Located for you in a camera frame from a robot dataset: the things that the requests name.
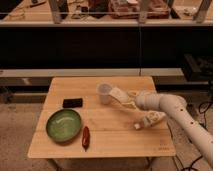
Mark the black floor cable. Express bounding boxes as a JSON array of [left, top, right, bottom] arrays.
[[173, 99, 213, 171]]

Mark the black equipment case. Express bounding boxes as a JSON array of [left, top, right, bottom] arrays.
[[181, 54, 213, 81]]

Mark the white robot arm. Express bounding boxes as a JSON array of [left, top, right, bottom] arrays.
[[115, 90, 213, 168]]

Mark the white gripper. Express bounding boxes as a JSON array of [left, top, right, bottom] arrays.
[[116, 89, 166, 130]]

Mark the translucent white cup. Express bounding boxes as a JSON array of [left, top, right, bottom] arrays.
[[96, 83, 112, 105]]

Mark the long background workbench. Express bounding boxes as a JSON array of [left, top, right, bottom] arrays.
[[0, 0, 213, 27]]

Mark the black rectangular block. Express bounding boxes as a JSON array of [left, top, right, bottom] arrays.
[[63, 98, 83, 108]]

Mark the wooden folding table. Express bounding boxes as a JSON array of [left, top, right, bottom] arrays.
[[28, 76, 176, 159]]

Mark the green ceramic bowl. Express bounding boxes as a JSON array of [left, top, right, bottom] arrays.
[[46, 109, 82, 143]]

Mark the red chili pepper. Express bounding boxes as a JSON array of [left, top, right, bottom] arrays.
[[82, 126, 90, 151]]

